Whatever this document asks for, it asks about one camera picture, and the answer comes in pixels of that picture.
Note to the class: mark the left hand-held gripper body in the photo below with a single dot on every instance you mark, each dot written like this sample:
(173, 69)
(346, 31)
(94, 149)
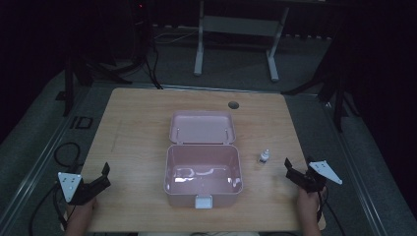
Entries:
(76, 188)

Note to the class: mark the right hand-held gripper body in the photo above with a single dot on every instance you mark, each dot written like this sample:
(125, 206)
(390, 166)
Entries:
(314, 175)

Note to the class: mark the small white dropper bottle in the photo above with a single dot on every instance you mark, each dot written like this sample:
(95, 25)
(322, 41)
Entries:
(264, 157)

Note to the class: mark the pink plastic storage box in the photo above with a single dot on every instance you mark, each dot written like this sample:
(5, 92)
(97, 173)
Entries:
(203, 160)

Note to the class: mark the person's left hand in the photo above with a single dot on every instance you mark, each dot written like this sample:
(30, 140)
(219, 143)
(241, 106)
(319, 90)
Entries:
(86, 206)

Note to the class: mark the person's right hand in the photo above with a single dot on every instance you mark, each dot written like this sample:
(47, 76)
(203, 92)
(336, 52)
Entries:
(309, 201)

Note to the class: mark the black metal stand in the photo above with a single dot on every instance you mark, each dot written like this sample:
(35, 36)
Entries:
(331, 82)
(85, 70)

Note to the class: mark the white metal table frame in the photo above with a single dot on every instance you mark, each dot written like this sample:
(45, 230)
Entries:
(241, 36)

